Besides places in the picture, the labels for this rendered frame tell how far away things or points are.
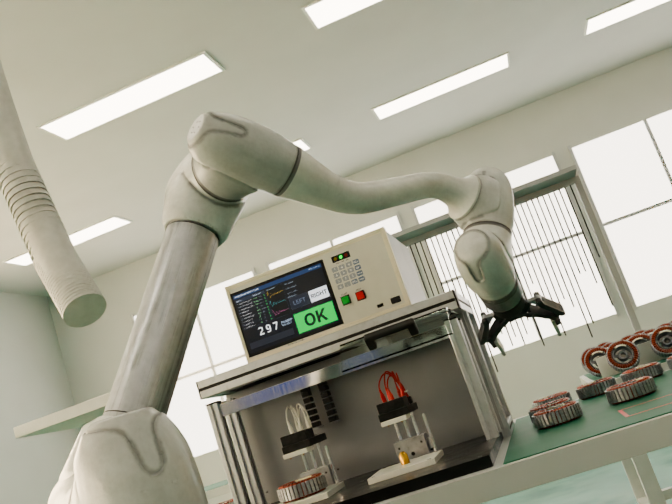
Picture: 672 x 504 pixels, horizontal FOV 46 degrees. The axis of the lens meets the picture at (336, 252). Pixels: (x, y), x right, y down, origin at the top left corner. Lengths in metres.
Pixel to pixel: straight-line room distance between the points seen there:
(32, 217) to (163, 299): 1.86
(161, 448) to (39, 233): 2.14
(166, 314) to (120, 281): 8.01
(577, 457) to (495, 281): 0.37
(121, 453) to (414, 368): 1.07
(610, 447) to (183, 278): 0.80
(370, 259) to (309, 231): 6.66
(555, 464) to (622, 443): 0.12
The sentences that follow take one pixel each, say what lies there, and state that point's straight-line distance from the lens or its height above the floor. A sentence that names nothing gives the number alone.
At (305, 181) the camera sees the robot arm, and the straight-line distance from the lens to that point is 1.41.
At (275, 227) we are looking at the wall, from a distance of 8.69.
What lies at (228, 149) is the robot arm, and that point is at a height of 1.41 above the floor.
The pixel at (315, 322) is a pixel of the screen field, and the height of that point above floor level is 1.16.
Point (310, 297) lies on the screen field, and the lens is 1.95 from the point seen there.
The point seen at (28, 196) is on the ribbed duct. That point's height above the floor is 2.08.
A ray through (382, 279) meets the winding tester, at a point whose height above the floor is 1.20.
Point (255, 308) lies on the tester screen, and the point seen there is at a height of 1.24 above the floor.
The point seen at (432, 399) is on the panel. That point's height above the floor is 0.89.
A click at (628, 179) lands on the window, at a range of 8.36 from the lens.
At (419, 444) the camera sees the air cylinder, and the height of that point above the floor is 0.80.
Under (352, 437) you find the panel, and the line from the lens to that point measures 2.06.
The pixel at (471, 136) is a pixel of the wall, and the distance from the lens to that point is 8.46.
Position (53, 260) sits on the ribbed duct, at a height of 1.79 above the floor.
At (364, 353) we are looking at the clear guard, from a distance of 1.64.
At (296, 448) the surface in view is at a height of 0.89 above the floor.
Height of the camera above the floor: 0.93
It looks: 11 degrees up
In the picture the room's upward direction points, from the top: 19 degrees counter-clockwise
